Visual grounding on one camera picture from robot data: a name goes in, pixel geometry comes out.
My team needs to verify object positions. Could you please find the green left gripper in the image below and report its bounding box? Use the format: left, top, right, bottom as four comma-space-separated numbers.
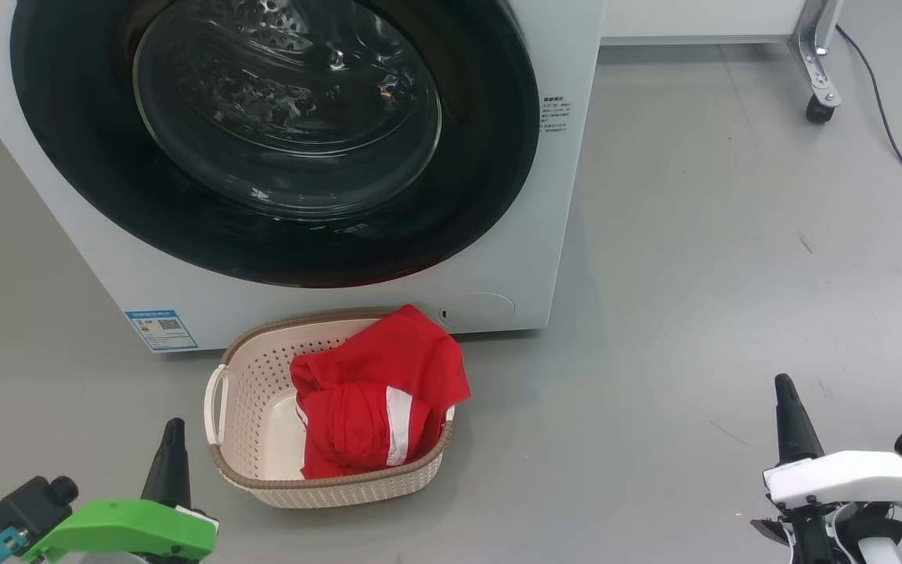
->
20, 418, 219, 564

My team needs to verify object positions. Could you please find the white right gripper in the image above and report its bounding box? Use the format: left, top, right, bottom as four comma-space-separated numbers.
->
763, 374, 902, 510

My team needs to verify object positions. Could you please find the red white-striped garment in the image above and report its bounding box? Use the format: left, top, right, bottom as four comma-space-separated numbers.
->
290, 304, 471, 480

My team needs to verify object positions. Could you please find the black round glass machine door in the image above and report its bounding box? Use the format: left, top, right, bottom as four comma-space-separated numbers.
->
10, 0, 540, 288

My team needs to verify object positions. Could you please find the cream perforated laundry basket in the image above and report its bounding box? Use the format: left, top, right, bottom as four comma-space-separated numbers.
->
203, 307, 456, 510

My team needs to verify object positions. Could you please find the white front-load washing machine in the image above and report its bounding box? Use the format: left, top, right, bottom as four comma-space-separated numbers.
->
0, 0, 607, 353

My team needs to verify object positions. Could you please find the blue energy label sticker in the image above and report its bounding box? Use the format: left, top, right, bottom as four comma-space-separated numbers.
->
125, 310, 199, 352

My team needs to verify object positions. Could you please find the metal leg with caster wheel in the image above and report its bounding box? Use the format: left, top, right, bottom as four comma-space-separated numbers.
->
788, 0, 845, 125

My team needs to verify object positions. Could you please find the printed text notice sticker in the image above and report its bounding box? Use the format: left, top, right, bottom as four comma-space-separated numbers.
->
541, 96, 575, 136

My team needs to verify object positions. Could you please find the white partition board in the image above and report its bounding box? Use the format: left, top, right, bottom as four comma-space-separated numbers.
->
600, 0, 812, 45

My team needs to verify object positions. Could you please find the black floor power cable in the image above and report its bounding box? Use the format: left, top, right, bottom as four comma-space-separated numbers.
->
836, 23, 902, 216

